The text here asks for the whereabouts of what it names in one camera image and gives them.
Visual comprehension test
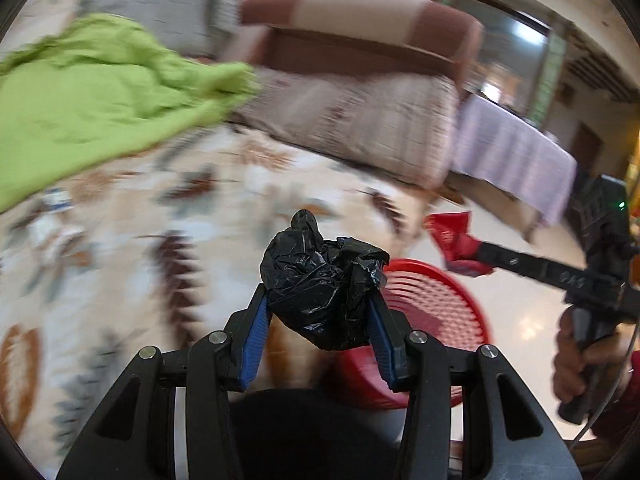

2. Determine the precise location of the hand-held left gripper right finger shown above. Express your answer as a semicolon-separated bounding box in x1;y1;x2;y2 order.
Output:
367;290;583;480

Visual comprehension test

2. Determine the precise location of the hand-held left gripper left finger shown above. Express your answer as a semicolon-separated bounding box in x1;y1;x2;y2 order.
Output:
56;284;273;480

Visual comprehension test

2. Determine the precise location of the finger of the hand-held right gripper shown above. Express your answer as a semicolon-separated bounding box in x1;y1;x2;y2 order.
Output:
472;241;573;295

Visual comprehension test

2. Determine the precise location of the red plastic basket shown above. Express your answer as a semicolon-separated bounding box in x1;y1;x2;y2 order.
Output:
325;258;493;410

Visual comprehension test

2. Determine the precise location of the red packet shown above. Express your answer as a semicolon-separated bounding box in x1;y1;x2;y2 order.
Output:
424;211;496;278

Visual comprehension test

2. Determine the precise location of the black plastic bag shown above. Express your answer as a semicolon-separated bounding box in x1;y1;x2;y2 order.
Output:
260;208;391;352

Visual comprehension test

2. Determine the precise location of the person's right forearm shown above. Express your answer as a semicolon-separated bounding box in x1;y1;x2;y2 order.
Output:
590;370;640;441

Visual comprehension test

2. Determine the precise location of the person's right hand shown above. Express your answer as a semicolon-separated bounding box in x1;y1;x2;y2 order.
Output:
552;305;631;403

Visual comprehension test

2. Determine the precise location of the table with lilac cloth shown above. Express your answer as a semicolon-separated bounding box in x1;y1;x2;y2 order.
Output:
450;92;578;233

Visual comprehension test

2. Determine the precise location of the striped beige pillow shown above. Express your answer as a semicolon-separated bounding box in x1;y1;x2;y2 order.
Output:
230;67;463;191

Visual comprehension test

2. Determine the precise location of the open white carton box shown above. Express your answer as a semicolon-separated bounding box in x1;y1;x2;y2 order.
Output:
27;220;88;261

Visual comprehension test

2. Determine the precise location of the white green medicine box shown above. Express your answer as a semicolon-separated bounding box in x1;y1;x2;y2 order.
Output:
40;187;76;211

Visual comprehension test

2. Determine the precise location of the green quilt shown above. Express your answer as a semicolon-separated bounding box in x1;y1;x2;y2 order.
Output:
0;14;261;213

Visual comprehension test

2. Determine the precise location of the brown beige padded headboard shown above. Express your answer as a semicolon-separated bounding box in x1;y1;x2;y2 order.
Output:
220;0;486;96

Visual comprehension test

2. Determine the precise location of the grey quilted pillow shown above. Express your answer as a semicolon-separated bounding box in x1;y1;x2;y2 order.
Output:
75;0;246;58

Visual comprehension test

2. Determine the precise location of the grey cable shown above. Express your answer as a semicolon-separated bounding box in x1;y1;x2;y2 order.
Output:
567;320;640;453

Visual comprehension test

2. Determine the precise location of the glass window wooden frame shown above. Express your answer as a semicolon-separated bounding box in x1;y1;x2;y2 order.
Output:
440;0;566;121

